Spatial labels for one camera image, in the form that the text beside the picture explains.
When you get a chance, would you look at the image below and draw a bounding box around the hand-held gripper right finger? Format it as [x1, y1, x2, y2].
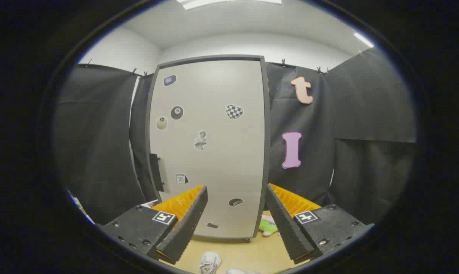
[265, 183, 375, 265]

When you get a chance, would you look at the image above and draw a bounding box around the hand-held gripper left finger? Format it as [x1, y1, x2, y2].
[95, 185, 208, 265]

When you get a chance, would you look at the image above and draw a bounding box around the white shoe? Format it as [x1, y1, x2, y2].
[199, 251, 222, 274]

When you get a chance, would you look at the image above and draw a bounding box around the black cabinet door handle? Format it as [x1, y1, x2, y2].
[149, 153, 165, 192]

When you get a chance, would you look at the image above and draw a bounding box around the dark grey shoe cabinet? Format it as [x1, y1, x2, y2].
[145, 54, 272, 244]

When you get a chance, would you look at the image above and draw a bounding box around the pink and green plush toy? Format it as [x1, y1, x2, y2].
[259, 215, 280, 237]

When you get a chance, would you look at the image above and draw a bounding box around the black backdrop cloth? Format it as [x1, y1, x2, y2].
[54, 48, 418, 229]

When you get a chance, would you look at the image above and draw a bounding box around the small ceiling light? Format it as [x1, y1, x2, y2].
[353, 32, 374, 48]

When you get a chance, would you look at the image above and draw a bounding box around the long ceiling light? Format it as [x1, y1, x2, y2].
[176, 0, 283, 10]

